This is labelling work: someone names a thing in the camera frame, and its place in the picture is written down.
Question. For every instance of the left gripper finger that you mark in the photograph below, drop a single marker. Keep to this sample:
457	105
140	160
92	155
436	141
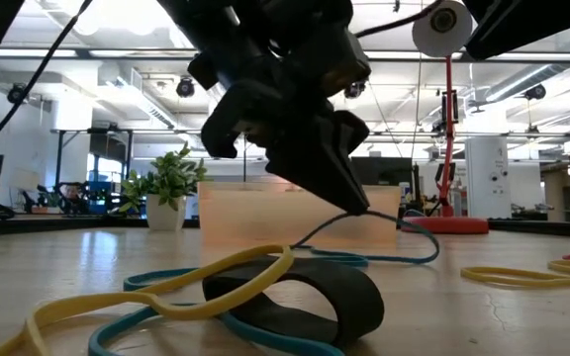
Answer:
354	131
319	168

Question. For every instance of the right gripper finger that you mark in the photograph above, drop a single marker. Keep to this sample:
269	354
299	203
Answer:
503	25

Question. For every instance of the blue rubber band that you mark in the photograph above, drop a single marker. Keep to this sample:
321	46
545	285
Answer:
265	336
404	259

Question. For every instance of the black wide rubber band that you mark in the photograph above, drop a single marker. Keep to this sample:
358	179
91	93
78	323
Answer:
354	296

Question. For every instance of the yellow rubber band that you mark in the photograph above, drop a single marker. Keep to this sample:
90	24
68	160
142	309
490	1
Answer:
92	300
512	281

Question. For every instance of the orange translucent plastic bin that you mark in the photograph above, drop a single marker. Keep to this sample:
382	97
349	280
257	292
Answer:
235	217

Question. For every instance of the red desk lamp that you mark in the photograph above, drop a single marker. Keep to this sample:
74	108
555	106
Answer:
446	225

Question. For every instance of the white cylindrical column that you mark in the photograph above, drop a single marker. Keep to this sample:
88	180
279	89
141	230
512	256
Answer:
488	168

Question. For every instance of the green plant in white pot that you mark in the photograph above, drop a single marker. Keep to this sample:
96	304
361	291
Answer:
166	217

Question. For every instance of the person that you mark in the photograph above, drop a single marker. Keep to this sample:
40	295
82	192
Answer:
72	193

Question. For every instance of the black ceiling camera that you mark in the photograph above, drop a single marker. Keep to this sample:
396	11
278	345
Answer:
185	87
535	92
15	96

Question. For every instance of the black overhead frame beam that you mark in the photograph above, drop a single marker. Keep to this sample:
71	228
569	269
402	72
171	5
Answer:
141	53

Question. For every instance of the black background frame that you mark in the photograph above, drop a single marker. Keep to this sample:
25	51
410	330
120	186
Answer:
60	163

